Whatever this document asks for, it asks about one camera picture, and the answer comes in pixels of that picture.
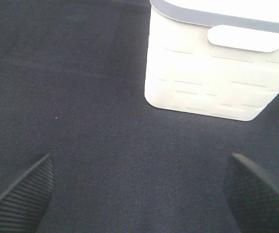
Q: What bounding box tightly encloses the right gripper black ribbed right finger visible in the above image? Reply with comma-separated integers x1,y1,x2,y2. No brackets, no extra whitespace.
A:
223,153,279,233

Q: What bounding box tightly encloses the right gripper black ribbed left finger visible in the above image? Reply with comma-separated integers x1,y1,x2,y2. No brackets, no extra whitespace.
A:
0,153,54,233

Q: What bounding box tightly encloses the black fabric table mat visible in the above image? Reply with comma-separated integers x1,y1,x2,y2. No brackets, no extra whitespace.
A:
0,0,279,233

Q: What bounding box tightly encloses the white basket with grey rim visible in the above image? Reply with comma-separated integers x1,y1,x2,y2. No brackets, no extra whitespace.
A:
144,0,279,121

